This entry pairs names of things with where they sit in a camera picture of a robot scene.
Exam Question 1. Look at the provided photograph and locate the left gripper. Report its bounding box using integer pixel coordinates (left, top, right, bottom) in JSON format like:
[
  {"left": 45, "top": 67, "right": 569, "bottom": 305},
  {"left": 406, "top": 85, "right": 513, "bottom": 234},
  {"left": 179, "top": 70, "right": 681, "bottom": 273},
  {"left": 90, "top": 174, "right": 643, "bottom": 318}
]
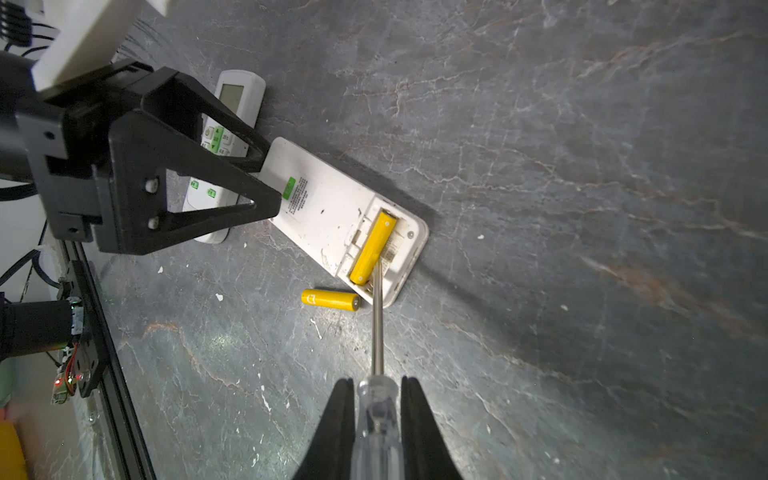
[{"left": 1, "top": 52, "right": 282, "bottom": 255}]

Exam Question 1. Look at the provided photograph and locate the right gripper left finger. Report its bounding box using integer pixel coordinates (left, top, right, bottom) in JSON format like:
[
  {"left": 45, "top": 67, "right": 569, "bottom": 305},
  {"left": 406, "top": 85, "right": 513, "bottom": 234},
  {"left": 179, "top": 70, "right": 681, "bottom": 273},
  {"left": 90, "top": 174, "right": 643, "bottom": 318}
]
[{"left": 293, "top": 378, "right": 355, "bottom": 480}]

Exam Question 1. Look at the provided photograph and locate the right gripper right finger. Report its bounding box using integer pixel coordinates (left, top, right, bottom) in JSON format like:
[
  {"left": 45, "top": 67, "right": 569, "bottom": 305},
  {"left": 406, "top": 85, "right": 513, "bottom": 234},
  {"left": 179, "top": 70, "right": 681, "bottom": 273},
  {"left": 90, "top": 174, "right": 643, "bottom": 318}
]
[{"left": 401, "top": 376, "right": 462, "bottom": 480}]

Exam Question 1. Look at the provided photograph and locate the white remote with batteries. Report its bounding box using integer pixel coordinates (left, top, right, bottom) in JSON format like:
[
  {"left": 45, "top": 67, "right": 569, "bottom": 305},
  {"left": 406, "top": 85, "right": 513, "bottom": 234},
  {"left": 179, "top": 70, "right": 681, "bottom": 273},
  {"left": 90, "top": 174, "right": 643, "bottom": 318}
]
[{"left": 257, "top": 137, "right": 429, "bottom": 308}]

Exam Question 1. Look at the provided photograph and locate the yellow battery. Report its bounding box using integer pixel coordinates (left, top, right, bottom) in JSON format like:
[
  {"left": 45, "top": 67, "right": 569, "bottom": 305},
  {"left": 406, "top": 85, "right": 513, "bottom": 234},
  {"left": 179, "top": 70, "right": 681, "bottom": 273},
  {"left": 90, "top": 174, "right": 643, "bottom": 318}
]
[
  {"left": 349, "top": 210, "right": 397, "bottom": 286},
  {"left": 301, "top": 289, "right": 361, "bottom": 312}
]

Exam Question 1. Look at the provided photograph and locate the clear handle screwdriver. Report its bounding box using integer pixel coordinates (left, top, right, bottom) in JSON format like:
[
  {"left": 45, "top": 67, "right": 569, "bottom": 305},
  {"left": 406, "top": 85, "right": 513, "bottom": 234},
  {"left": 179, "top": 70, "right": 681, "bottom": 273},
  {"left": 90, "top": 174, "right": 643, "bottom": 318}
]
[{"left": 351, "top": 262, "right": 404, "bottom": 480}]

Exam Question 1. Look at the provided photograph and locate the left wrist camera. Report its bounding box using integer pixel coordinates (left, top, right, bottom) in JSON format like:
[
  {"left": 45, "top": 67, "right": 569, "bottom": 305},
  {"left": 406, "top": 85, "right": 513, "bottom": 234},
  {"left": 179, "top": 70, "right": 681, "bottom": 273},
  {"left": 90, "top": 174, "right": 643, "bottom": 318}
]
[{"left": 23, "top": 0, "right": 182, "bottom": 92}]

